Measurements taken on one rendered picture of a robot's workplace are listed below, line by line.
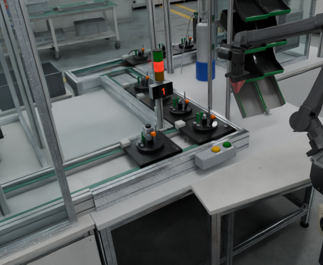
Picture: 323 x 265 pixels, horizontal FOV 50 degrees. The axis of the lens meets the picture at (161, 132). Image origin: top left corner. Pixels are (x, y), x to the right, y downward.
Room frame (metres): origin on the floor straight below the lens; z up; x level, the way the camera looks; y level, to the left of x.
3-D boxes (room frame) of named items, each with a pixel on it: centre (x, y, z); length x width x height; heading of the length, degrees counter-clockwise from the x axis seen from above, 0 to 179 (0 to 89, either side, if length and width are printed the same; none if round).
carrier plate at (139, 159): (1.49, 0.06, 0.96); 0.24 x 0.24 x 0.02; 28
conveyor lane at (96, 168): (1.53, 0.04, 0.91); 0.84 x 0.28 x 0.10; 118
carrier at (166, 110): (1.86, -0.13, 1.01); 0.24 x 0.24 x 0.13; 28
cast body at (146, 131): (1.50, 0.07, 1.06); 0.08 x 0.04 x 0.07; 25
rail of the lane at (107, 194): (1.39, -0.07, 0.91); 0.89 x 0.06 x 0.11; 118
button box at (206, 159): (1.42, -0.26, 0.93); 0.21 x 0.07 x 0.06; 118
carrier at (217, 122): (1.64, -0.24, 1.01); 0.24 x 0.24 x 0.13; 28
